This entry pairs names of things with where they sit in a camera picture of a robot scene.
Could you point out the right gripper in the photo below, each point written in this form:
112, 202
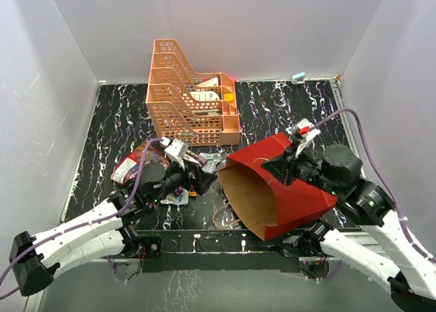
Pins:
284, 167

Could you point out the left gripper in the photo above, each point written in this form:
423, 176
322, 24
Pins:
201, 180

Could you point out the silver foil snack packet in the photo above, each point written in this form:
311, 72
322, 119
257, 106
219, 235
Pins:
212, 161

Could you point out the purple small candy packet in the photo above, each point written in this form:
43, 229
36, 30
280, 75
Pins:
178, 191

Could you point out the red brown paper bag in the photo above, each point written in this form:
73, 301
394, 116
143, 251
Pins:
264, 205

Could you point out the red candy bag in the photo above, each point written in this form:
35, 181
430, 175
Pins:
128, 168

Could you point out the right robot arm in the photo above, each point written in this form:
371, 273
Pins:
405, 270

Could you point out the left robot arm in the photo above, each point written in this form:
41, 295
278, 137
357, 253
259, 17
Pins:
37, 259

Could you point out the peach plastic file organizer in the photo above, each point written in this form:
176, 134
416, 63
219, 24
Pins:
180, 109

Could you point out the orange yellow round object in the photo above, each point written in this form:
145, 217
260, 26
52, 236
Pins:
229, 97

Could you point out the light blue eraser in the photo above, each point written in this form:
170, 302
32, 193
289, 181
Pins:
298, 78

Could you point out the white box in organizer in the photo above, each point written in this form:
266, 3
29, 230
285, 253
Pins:
212, 82

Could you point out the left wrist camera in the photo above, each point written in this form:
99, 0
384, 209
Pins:
174, 150

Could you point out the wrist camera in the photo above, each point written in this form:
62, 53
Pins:
174, 150
302, 134

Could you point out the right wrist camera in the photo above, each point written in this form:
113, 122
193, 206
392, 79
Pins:
302, 134

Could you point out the aluminium front rail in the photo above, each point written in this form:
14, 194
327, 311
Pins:
225, 242

